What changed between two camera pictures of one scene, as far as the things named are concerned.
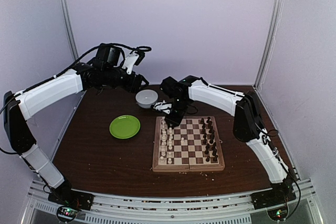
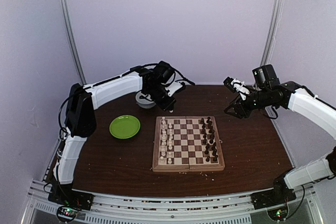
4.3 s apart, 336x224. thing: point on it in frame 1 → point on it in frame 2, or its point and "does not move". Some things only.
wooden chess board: [193, 145] does not move
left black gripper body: [111, 78] → [156, 96]
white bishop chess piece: [164, 142] does not move
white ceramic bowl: [145, 98] does not move
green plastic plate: [125, 127] does not move
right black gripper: [175, 120] → [239, 107]
